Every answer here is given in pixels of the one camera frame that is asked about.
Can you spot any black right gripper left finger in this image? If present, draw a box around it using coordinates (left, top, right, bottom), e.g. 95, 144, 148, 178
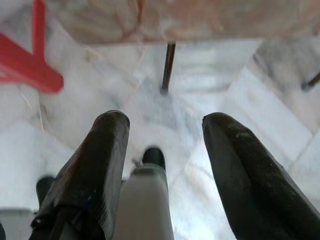
31, 111, 131, 240

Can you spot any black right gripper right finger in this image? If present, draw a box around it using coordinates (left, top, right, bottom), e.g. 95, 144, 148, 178
201, 112, 320, 240

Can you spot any grey robot right leg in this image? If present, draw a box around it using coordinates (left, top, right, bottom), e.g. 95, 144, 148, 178
114, 147, 175, 240

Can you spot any red plastic stool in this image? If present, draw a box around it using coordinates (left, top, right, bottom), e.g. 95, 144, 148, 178
0, 0, 65, 95

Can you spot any black metal board leg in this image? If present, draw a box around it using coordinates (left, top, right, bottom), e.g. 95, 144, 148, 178
306, 72, 320, 88
161, 42, 177, 91

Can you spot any marble board with red edge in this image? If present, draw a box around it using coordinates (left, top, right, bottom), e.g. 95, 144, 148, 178
44, 0, 320, 46

